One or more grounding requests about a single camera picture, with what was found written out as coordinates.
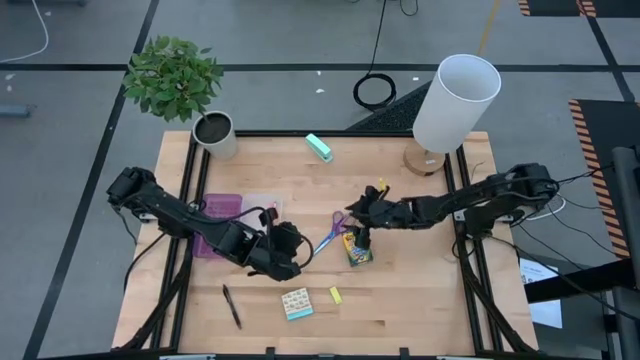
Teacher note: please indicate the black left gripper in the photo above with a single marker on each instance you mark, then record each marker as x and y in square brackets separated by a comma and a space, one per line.
[285, 250]

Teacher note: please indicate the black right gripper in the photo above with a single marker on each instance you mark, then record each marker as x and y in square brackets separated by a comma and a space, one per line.
[395, 214]

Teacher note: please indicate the green yellow crayon box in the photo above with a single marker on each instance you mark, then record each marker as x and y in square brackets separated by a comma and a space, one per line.
[357, 256]

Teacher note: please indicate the yellow eraser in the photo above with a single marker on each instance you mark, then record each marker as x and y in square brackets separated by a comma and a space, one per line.
[335, 295]

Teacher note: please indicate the black pen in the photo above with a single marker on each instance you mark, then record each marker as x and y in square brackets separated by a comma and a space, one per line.
[231, 306]

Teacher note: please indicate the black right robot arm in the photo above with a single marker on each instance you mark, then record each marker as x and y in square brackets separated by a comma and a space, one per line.
[475, 200]

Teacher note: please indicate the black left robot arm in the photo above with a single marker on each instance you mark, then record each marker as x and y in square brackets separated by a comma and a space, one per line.
[165, 207]

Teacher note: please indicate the yellow tape tag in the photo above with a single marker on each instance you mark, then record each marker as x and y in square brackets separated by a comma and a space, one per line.
[383, 185]

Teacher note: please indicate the clear plastic pencil box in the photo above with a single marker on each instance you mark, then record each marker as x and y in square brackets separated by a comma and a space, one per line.
[257, 205]

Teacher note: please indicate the mint green stapler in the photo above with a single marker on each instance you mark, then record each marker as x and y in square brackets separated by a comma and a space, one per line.
[319, 147]

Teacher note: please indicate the purple and clear tray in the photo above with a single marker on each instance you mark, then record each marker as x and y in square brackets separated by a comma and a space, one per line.
[220, 207]

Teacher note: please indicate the black ribbed floor mat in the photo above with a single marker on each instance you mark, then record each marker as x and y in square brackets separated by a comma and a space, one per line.
[395, 117]

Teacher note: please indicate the white lamp with wooden base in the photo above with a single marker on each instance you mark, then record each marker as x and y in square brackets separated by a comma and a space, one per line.
[455, 110]

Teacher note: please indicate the green plant in white pot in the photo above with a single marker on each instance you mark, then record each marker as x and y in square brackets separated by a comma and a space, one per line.
[170, 80]

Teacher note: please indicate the white paper sheet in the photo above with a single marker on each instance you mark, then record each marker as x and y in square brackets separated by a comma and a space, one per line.
[547, 312]

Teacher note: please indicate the black beam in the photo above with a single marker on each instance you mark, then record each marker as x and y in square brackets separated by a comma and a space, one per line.
[575, 285]

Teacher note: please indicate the black hazard striped floor mat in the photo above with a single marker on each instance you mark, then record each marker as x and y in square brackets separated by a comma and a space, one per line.
[610, 125]
[555, 6]

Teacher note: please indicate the grey floor foot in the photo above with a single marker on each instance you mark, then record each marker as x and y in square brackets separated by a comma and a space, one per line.
[15, 111]

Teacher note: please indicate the black aluminium table frame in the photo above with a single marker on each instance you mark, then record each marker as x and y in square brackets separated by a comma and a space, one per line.
[325, 133]

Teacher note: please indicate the grey post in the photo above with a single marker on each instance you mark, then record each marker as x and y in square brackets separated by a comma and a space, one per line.
[625, 200]

